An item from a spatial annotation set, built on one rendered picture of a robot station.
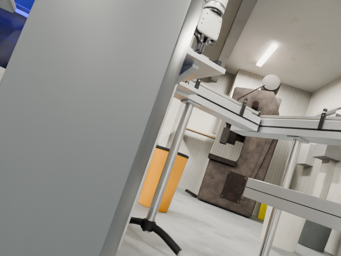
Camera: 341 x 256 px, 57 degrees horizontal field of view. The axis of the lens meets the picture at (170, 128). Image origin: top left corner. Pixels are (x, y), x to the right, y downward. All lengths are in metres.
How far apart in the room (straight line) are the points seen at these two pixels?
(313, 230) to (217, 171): 2.22
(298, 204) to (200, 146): 6.95
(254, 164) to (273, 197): 4.72
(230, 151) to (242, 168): 1.66
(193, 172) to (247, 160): 2.37
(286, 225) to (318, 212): 2.22
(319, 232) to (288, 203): 3.55
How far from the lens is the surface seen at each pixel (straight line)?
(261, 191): 1.93
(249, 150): 6.59
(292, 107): 8.72
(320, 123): 1.78
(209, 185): 6.56
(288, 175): 1.87
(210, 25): 1.28
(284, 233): 3.90
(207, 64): 1.21
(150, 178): 3.19
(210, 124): 8.68
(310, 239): 5.33
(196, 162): 8.56
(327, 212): 1.66
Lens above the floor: 0.45
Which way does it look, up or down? 7 degrees up
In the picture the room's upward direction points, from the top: 19 degrees clockwise
